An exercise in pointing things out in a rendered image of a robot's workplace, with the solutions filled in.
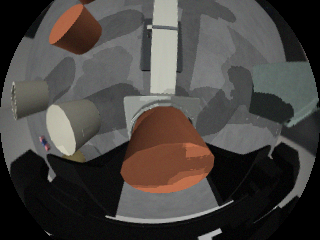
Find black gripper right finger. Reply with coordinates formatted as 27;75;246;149
205;143;272;207

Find brown cup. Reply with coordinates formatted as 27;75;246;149
120;107;215;193
49;4;103;55
79;0;93;5

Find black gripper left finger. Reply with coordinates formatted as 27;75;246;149
47;141;129;217

